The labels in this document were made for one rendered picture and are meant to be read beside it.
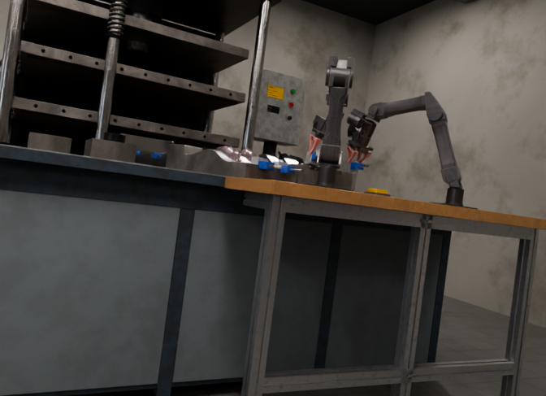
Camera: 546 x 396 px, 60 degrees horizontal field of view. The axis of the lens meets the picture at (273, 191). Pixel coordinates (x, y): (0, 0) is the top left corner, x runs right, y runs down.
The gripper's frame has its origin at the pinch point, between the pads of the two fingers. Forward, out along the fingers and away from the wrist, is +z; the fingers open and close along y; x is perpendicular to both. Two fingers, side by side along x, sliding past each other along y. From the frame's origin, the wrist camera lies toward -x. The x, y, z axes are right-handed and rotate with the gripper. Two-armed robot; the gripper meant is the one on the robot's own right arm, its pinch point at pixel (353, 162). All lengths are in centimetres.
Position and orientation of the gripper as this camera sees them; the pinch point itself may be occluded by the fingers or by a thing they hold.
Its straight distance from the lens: 217.2
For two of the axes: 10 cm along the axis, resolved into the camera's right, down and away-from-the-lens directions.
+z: -3.2, 8.6, 4.0
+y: -8.7, -1.0, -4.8
